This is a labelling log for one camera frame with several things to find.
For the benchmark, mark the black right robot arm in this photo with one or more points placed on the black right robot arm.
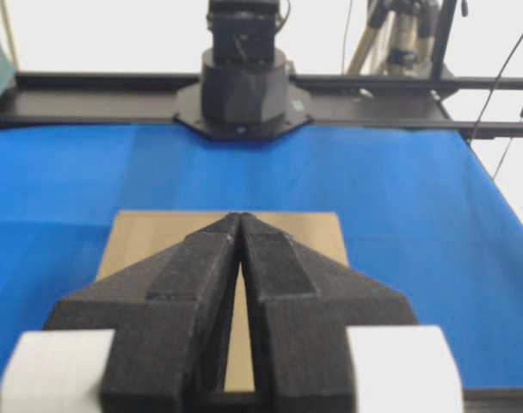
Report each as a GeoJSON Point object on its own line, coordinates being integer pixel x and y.
{"type": "Point", "coordinates": [244, 80]}

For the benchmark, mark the black metal table frame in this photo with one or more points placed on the black metal table frame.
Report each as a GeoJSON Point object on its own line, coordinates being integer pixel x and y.
{"type": "Point", "coordinates": [50, 99]}

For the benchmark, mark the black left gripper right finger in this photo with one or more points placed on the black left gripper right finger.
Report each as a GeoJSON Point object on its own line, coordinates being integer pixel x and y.
{"type": "Point", "coordinates": [300, 303]}

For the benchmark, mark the white right foam pad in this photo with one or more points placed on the white right foam pad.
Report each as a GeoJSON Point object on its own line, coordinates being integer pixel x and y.
{"type": "Point", "coordinates": [404, 369]}

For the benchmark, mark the white foam pad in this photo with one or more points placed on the white foam pad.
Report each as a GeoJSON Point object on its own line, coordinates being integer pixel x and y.
{"type": "Point", "coordinates": [404, 369]}
{"type": "Point", "coordinates": [56, 371]}

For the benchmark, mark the white left foam pad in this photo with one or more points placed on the white left foam pad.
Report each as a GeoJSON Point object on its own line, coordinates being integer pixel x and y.
{"type": "Point", "coordinates": [56, 371]}

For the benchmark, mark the blue table cloth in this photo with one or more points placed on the blue table cloth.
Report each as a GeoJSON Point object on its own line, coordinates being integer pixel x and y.
{"type": "Point", "coordinates": [417, 210]}

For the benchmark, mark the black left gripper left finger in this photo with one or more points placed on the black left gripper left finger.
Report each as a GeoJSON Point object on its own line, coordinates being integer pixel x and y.
{"type": "Point", "coordinates": [171, 316]}

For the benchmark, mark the beige tripod stand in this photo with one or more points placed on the beige tripod stand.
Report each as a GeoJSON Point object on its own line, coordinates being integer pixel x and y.
{"type": "Point", "coordinates": [397, 40]}

